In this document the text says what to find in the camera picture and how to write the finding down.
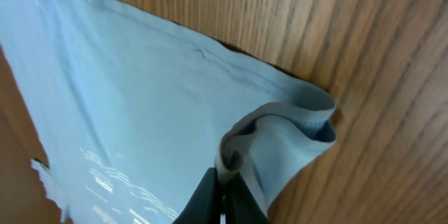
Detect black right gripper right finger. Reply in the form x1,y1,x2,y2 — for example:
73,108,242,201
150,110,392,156
224,174,270,224

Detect light blue t-shirt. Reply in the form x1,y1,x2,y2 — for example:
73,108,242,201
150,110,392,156
1,0,336,223

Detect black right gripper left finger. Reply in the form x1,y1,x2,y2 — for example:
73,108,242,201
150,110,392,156
173,168,221,224

